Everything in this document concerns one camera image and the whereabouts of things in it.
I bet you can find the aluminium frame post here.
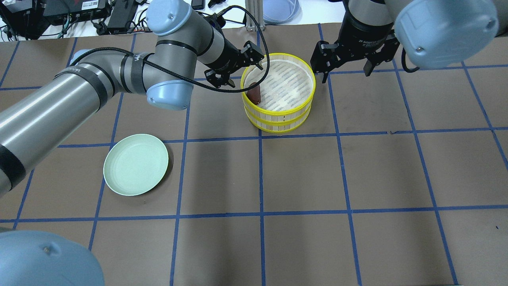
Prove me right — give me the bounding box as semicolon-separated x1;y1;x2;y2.
245;0;265;31

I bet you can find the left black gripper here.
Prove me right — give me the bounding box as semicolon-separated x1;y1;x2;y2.
204;41;265;88

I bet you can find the yellow bamboo steamer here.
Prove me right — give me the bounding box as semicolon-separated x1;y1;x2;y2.
240;53;316;116
244;105;312;134

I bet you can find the black power adapter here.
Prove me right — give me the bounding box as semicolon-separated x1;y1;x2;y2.
107;0;138;34

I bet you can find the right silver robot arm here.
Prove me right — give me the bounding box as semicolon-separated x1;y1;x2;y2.
310;0;507;83

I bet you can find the blue plate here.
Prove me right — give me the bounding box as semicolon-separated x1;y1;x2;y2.
262;0;300;24

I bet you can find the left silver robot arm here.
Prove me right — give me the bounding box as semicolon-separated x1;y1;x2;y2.
0;0;270;286

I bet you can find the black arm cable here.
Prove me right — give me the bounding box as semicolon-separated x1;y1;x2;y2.
69;5;271;94

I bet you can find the brown steamed bun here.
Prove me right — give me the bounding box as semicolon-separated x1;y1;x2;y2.
246;81;262;106

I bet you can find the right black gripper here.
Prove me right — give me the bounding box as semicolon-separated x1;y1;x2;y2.
310;16;400;83

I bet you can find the light green plate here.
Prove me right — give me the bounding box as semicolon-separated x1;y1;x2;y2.
103;134;170;197

